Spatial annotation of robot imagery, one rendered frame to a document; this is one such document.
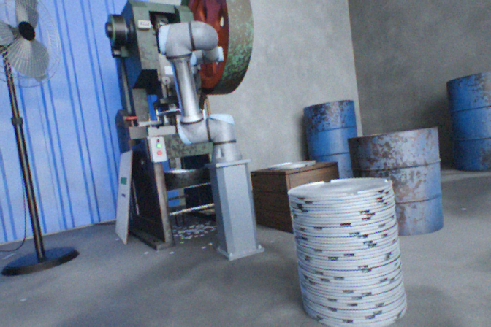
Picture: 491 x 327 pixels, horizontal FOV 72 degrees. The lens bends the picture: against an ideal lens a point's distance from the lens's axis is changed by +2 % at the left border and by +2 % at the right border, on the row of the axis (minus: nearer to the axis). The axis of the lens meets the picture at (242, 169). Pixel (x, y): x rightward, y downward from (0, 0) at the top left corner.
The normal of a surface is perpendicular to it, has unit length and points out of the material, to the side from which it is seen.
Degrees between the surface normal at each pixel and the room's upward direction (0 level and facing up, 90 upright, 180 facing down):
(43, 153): 90
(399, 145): 92
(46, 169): 90
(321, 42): 90
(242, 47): 119
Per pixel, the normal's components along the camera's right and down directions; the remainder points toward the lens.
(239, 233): 0.39, 0.00
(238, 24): 0.53, 0.16
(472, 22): -0.84, 0.15
